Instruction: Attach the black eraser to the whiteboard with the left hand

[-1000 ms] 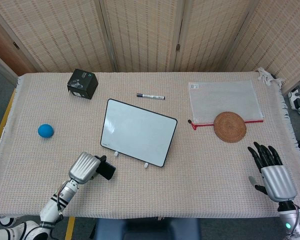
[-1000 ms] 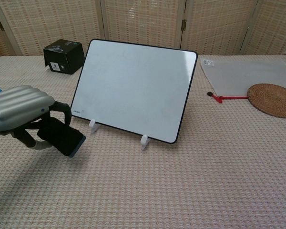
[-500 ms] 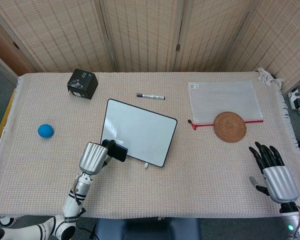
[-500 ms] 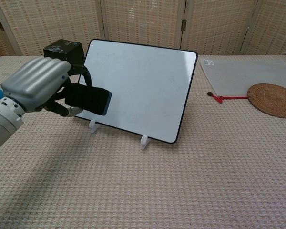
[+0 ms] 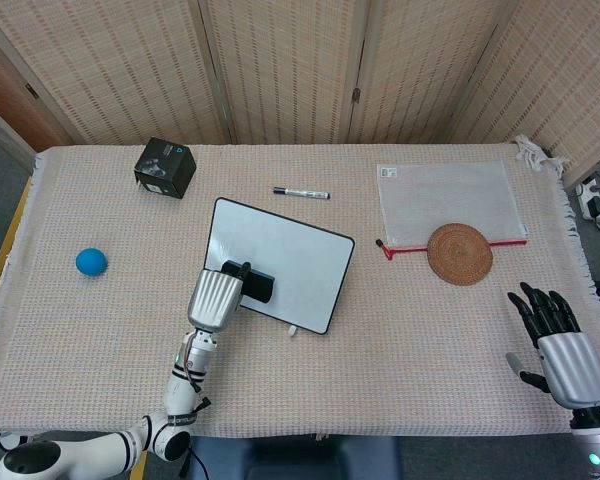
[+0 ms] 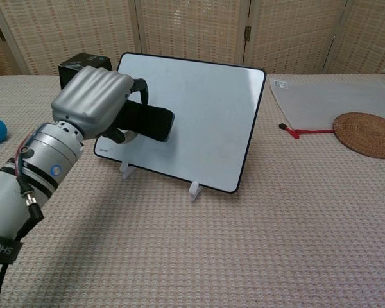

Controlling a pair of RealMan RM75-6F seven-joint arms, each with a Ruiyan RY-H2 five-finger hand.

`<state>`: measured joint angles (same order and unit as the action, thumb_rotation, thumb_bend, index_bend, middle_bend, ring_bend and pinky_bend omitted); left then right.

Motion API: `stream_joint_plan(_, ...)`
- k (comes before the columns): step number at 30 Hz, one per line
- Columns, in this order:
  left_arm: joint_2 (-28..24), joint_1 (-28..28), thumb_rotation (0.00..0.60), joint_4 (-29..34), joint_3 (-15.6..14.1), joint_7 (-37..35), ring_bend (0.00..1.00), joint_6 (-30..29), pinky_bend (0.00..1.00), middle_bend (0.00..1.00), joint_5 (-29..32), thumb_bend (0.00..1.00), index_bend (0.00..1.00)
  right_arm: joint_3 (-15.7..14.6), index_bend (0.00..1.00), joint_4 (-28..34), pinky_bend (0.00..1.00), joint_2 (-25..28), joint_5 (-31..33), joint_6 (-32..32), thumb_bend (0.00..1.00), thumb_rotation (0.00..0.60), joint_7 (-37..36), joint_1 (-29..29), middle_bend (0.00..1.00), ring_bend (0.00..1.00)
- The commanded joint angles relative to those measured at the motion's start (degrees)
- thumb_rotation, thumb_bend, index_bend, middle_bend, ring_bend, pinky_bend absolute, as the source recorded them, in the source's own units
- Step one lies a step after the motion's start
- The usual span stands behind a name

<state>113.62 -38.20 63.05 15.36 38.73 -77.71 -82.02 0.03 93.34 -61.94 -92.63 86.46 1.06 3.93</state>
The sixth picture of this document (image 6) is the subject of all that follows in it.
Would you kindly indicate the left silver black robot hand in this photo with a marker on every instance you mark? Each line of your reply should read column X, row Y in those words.
column 93, row 99

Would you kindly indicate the black whiteboard eraser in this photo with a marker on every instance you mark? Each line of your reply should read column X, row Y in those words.
column 149, row 122

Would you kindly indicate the black cardboard box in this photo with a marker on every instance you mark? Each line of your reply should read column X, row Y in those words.
column 80, row 62

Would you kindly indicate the white plastic board stand foot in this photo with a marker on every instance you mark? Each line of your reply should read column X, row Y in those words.
column 125, row 168
column 195, row 192

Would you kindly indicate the woven folding screen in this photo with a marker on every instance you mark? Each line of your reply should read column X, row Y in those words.
column 192, row 29

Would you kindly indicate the beige waffle tablecloth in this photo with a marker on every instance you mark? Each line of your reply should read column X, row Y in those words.
column 211, row 250

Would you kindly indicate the translucent pouch with red zipper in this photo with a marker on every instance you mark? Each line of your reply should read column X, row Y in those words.
column 327, row 102

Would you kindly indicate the round woven rattan coaster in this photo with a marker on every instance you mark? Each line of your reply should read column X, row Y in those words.
column 367, row 134

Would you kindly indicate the white board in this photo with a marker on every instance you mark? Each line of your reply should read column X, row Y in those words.
column 205, row 128

